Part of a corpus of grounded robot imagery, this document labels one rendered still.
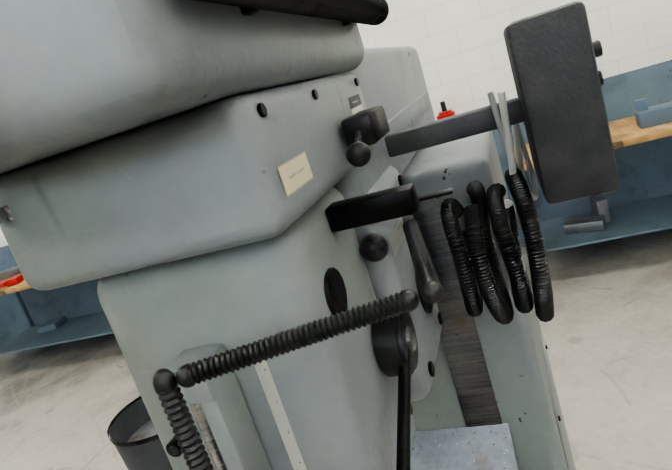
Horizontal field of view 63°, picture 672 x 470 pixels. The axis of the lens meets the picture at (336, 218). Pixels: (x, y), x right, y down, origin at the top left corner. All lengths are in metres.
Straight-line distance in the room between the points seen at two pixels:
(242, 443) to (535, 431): 0.65
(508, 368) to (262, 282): 0.61
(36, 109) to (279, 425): 0.31
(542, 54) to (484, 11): 4.01
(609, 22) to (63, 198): 4.47
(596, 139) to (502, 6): 4.02
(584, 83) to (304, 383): 0.42
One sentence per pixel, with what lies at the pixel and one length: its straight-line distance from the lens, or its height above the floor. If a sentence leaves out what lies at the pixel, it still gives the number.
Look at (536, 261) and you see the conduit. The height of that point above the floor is 1.46.
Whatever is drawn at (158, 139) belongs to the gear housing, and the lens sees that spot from 0.39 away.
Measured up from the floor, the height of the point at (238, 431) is 1.48.
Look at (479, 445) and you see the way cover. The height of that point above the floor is 1.08.
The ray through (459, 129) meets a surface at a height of 1.62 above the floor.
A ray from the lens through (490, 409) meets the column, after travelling 1.00.
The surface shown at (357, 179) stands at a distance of 0.59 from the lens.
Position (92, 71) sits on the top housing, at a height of 1.75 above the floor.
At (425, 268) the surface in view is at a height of 1.59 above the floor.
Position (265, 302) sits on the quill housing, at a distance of 0.43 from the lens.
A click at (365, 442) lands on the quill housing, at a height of 1.43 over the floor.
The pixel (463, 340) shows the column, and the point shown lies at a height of 1.27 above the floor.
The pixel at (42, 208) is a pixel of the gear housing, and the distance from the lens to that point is 0.46.
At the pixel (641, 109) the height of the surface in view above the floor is 0.99.
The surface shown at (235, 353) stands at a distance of 0.34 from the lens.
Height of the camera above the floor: 1.71
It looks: 12 degrees down
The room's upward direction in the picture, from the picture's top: 18 degrees counter-clockwise
